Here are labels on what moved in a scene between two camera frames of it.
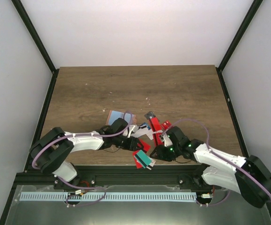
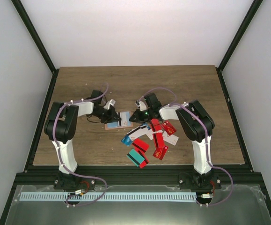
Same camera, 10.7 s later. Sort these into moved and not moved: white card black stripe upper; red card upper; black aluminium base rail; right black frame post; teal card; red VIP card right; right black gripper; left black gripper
Moved: left black gripper; right black gripper; teal card
Not moved: white card black stripe upper; black aluminium base rail; red VIP card right; red card upper; right black frame post
